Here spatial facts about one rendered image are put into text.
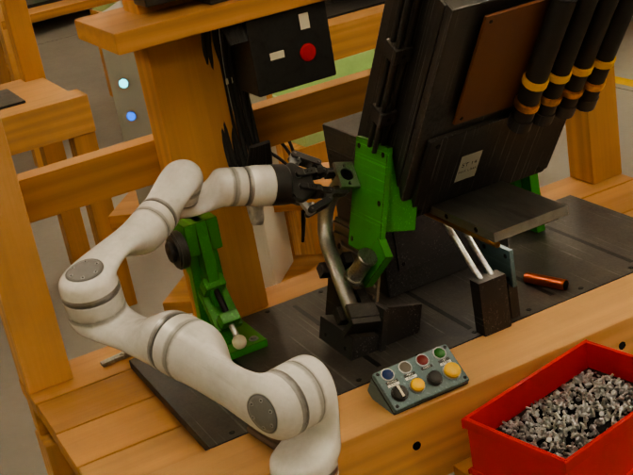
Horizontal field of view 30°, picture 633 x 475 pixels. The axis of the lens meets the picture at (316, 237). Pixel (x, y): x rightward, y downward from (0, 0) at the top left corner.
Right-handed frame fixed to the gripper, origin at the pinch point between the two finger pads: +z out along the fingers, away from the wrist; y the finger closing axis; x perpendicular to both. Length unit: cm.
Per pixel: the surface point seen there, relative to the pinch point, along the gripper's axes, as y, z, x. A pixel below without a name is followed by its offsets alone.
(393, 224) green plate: -11.7, 6.2, -3.8
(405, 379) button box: -41.1, -1.3, -3.4
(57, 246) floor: 162, 41, 326
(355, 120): 18.5, 13.1, 7.2
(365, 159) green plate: 0.3, 2.8, -7.2
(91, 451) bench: -36, -47, 29
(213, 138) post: 20.4, -14.8, 15.4
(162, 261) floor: 125, 72, 277
